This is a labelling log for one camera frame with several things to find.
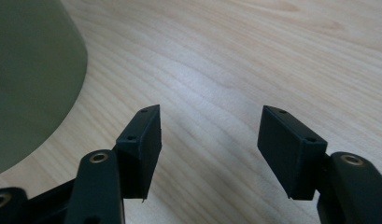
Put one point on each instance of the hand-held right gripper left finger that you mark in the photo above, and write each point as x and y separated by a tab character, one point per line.
142	149

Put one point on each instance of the green ribbed trash bin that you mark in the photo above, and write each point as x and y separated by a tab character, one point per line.
30	81

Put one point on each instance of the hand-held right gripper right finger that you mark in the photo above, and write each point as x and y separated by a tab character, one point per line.
288	149

